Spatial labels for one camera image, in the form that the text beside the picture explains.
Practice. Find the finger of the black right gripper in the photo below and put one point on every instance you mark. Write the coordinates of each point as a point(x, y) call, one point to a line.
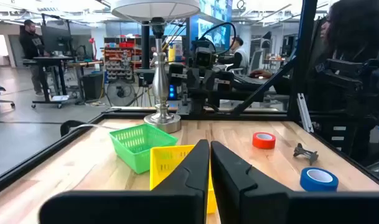
point(193, 79)
point(213, 80)

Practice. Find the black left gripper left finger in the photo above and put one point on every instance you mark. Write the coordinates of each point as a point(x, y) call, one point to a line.
point(176, 199)

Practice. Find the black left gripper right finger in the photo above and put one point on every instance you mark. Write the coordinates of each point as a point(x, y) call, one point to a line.
point(245, 199)

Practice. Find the red tape roll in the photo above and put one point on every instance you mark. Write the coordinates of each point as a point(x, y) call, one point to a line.
point(264, 141)

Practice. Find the blue tape roll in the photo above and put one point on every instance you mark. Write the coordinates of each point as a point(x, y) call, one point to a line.
point(318, 182)

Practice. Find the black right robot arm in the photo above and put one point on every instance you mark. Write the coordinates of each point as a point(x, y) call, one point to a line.
point(201, 102)

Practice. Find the control box blue lights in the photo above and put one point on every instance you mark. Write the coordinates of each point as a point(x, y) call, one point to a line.
point(172, 91)

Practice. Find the silver table lamp white shade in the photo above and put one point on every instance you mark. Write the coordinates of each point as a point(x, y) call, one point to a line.
point(160, 87)

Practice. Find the yellow canister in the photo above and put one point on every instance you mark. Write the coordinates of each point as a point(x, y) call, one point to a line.
point(175, 49)

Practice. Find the seated person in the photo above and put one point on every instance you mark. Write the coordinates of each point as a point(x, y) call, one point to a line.
point(240, 57)

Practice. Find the yellow plastic basket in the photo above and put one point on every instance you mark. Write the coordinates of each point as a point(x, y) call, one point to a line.
point(167, 161)

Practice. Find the person's hand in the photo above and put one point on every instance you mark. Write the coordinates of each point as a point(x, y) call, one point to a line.
point(260, 73)

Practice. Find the round floor fan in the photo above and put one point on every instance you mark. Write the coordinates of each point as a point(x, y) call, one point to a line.
point(120, 92)

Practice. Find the shelf with parts bins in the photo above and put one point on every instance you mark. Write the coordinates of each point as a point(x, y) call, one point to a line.
point(120, 59)

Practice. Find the green plastic basket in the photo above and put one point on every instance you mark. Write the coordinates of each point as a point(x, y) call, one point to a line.
point(136, 149)

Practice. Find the black waste bin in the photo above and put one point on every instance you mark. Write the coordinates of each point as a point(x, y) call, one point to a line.
point(92, 86)

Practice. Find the silver aluminium extrusion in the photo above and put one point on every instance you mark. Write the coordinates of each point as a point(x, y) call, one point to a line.
point(305, 113)

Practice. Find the black monitor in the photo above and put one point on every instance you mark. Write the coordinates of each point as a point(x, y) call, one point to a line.
point(56, 39)

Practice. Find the black standing desk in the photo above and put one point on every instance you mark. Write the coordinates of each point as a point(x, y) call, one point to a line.
point(50, 62)

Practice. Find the person beside table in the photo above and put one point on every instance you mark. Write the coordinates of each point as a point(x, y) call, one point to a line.
point(354, 31)

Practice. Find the standing person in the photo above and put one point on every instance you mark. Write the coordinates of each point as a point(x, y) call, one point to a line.
point(32, 46)

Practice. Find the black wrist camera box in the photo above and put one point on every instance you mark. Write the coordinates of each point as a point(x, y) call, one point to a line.
point(204, 57)

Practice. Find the black aluminium rig frame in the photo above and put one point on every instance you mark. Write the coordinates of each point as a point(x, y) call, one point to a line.
point(176, 115)

